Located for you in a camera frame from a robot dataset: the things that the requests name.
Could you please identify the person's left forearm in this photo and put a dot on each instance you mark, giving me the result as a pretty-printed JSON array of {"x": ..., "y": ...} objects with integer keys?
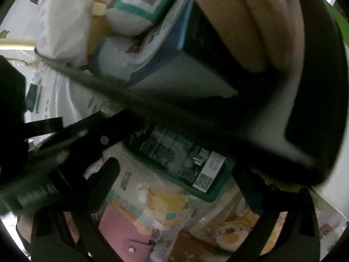
[{"x": 24, "y": 229}]

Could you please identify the yellow printed packet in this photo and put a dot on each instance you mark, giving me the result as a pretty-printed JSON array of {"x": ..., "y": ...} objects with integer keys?
[{"x": 231, "y": 237}]

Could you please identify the pale yellow curved strip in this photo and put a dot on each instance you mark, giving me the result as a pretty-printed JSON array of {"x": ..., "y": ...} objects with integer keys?
[{"x": 16, "y": 44}]

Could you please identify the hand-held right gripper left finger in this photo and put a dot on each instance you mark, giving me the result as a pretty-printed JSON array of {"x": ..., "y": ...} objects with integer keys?
[{"x": 107, "y": 180}]

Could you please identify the pink pouch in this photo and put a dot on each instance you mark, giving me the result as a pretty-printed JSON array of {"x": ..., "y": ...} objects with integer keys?
[{"x": 120, "y": 232}]

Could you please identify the teal white tissue pack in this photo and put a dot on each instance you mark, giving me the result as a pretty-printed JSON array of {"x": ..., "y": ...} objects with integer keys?
[{"x": 141, "y": 8}]

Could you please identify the black plastic sheet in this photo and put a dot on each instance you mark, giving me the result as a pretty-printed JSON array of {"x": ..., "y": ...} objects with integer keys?
[{"x": 43, "y": 127}]

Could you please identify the white blue tissue pack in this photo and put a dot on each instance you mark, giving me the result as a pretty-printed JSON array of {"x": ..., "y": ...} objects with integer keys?
[{"x": 117, "y": 54}]

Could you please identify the beige plush toy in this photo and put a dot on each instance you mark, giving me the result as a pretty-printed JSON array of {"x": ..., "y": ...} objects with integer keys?
[{"x": 245, "y": 19}]

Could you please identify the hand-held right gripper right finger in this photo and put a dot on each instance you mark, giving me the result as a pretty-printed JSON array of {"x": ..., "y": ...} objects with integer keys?
[{"x": 252, "y": 196}]

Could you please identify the green box white label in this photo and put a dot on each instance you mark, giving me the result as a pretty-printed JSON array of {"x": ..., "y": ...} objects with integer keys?
[{"x": 174, "y": 155}]

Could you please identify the clear yellow teal packet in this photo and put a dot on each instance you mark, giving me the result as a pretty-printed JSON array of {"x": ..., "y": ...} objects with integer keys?
[{"x": 163, "y": 202}]

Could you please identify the dark green card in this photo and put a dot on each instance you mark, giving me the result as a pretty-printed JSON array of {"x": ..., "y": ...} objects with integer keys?
[{"x": 33, "y": 98}]

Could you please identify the bright green sheet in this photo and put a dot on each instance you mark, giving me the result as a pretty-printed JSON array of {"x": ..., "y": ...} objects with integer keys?
[{"x": 339, "y": 24}]

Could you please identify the white plastic bag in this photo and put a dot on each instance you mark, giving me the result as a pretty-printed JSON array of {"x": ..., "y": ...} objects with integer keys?
[{"x": 62, "y": 19}]

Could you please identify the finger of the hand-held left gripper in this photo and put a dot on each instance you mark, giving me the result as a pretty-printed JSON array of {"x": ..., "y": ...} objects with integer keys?
[{"x": 103, "y": 133}]

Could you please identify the blue grey box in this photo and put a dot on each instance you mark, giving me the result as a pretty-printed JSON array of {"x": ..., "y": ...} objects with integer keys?
[{"x": 169, "y": 46}]

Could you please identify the white packet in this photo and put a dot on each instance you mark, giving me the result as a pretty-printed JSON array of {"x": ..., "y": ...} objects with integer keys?
[{"x": 128, "y": 174}]

